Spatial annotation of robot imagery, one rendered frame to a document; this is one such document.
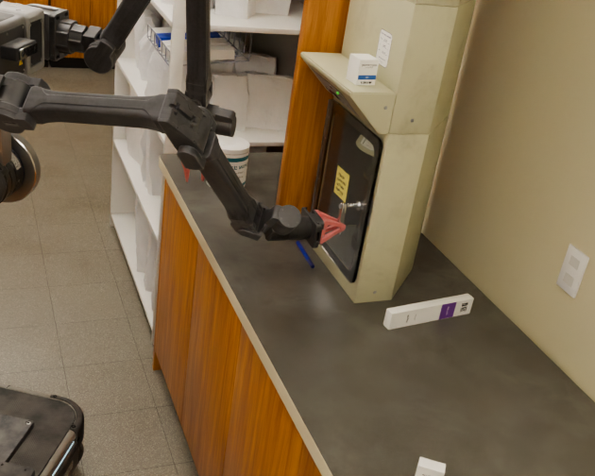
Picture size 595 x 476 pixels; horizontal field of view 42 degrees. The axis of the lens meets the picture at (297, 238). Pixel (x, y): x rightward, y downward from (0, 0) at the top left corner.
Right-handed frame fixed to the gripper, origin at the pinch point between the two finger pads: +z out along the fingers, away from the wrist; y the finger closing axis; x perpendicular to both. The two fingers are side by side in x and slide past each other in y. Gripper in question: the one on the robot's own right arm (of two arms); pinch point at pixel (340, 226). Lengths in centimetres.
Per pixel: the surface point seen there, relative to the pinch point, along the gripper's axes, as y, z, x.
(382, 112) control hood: -4.9, 2.5, -31.9
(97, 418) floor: 68, -49, 115
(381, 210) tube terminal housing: -5.2, 7.5, -6.8
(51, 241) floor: 204, -53, 116
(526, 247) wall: -13, 48, 2
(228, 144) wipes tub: 67, -10, 6
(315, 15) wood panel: 32, -1, -44
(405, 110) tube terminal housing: -4.9, 8.6, -32.4
